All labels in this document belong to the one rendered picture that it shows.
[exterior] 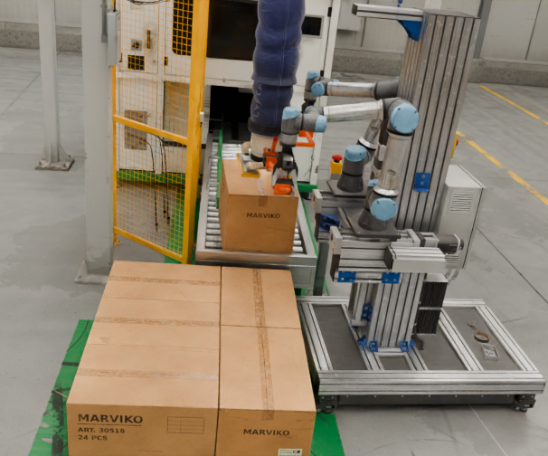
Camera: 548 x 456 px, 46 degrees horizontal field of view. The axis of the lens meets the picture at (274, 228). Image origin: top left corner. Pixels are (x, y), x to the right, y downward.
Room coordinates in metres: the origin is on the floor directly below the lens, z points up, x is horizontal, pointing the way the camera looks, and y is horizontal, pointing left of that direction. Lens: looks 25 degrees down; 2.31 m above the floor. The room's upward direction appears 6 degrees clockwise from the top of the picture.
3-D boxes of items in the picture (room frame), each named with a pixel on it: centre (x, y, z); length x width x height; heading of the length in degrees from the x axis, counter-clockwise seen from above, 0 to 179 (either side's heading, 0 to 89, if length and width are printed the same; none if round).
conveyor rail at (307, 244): (4.54, -0.11, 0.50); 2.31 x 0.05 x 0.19; 6
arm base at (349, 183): (3.42, -0.40, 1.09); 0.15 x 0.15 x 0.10
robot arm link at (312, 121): (2.81, -0.12, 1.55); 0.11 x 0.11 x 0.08; 1
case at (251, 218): (3.68, 0.13, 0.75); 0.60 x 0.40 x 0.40; 10
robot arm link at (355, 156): (3.43, -0.40, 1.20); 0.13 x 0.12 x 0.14; 157
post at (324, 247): (3.97, -0.35, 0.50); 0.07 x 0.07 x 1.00; 6
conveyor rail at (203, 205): (4.47, 0.53, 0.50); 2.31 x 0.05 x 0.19; 6
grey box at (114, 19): (3.98, 1.07, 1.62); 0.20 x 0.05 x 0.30; 6
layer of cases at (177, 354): (2.65, 0.31, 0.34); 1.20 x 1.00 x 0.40; 6
